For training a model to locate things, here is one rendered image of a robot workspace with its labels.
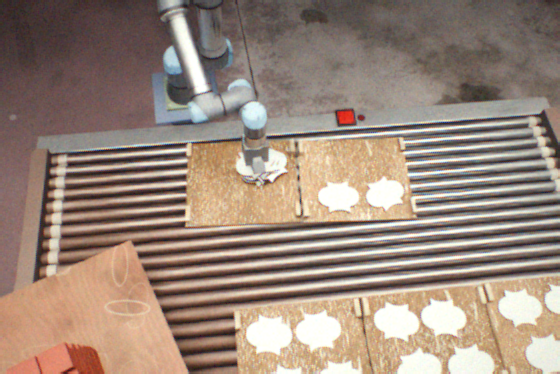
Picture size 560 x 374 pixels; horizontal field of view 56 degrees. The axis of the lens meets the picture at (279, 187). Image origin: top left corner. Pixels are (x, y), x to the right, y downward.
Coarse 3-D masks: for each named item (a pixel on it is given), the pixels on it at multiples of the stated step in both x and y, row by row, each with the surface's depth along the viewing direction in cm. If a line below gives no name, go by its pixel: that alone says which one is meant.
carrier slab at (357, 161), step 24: (312, 144) 206; (336, 144) 206; (360, 144) 207; (384, 144) 207; (312, 168) 201; (336, 168) 201; (360, 168) 201; (384, 168) 202; (312, 192) 196; (360, 192) 196; (408, 192) 197; (312, 216) 191; (336, 216) 191; (360, 216) 191; (384, 216) 192; (408, 216) 192
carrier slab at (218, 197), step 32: (192, 160) 201; (224, 160) 201; (288, 160) 202; (192, 192) 194; (224, 192) 195; (256, 192) 195; (288, 192) 195; (192, 224) 188; (224, 224) 188; (256, 224) 190
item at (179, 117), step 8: (160, 72) 230; (152, 80) 228; (160, 80) 228; (160, 88) 226; (216, 88) 227; (160, 96) 224; (160, 104) 222; (160, 112) 220; (168, 112) 220; (176, 112) 220; (184, 112) 220; (160, 120) 218; (168, 120) 218; (176, 120) 218; (184, 120) 219
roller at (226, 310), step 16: (528, 272) 185; (544, 272) 185; (384, 288) 181; (400, 288) 181; (416, 288) 181; (432, 288) 181; (448, 288) 181; (224, 304) 177; (240, 304) 177; (256, 304) 176; (272, 304) 177; (176, 320) 174; (192, 320) 175
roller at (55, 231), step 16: (432, 192) 199; (448, 192) 199; (464, 192) 199; (480, 192) 200; (496, 192) 200; (512, 192) 201; (528, 192) 202; (80, 224) 189; (96, 224) 189; (112, 224) 189; (128, 224) 189; (144, 224) 190; (160, 224) 190; (176, 224) 191
